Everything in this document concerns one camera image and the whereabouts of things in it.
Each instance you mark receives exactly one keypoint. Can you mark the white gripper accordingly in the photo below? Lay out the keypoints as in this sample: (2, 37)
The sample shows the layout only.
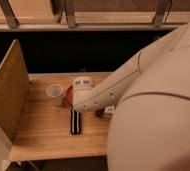
(83, 83)

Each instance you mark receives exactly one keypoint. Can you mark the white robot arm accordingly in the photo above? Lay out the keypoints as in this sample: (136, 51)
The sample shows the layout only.
(150, 127)

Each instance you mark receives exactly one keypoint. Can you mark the translucent plastic cup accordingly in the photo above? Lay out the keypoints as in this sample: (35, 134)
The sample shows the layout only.
(55, 93)

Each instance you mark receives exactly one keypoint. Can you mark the red ceramic bowl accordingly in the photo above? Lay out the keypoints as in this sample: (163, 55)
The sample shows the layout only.
(69, 95)

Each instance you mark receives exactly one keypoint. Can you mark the wooden shelf frame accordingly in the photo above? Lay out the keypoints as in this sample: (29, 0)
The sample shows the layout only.
(89, 15)

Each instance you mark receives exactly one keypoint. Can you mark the wooden side board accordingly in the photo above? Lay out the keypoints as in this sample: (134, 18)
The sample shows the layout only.
(14, 86)

